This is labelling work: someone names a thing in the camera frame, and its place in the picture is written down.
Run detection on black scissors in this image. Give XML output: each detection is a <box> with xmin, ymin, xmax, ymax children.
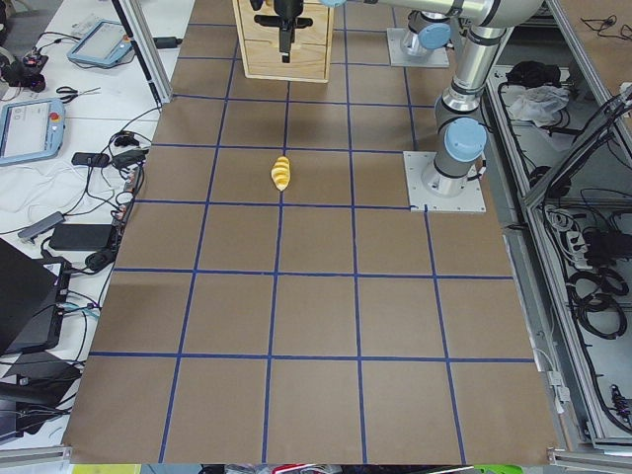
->
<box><xmin>55</xmin><ymin>86</ymin><xmax>101</xmax><ymax>104</ymax></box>

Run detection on blue teach pendant lower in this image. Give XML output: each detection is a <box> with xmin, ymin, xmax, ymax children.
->
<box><xmin>1</xmin><ymin>98</ymin><xmax>65</xmax><ymax>166</ymax></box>

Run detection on black gripper over cabinet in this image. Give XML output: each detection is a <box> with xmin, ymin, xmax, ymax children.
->
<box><xmin>254</xmin><ymin>0</ymin><xmax>313</xmax><ymax>63</ymax></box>

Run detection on white crumpled cloth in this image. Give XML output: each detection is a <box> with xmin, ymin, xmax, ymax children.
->
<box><xmin>508</xmin><ymin>85</ymin><xmax>570</xmax><ymax>126</ymax></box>

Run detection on blue teach pendant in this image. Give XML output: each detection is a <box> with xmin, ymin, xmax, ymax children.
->
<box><xmin>1</xmin><ymin>98</ymin><xmax>65</xmax><ymax>166</ymax></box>
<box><xmin>66</xmin><ymin>20</ymin><xmax>132</xmax><ymax>69</ymax></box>

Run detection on yellow toy bread roll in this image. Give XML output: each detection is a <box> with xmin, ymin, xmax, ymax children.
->
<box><xmin>271</xmin><ymin>156</ymin><xmax>291</xmax><ymax>192</ymax></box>

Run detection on black laptop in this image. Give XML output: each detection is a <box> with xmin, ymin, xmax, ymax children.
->
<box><xmin>1</xmin><ymin>241</ymin><xmax>70</xmax><ymax>356</ymax></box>

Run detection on silver robot arm near bread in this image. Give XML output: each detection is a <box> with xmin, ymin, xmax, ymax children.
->
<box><xmin>387</xmin><ymin>0</ymin><xmax>541</xmax><ymax>198</ymax></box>

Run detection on blue teach pendant upper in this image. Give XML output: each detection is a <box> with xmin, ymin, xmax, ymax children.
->
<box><xmin>66</xmin><ymin>20</ymin><xmax>132</xmax><ymax>69</ymax></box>

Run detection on black power adapter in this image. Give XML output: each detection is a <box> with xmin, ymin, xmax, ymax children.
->
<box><xmin>49</xmin><ymin>224</ymin><xmax>113</xmax><ymax>251</ymax></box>

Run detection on wooden drawer cabinet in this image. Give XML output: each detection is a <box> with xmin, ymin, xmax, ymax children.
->
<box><xmin>233</xmin><ymin>0</ymin><xmax>334</xmax><ymax>83</ymax></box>

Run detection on silver robot arm over cabinet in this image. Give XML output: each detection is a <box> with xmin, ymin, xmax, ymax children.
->
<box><xmin>400</xmin><ymin>10</ymin><xmax>451</xmax><ymax>62</ymax></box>

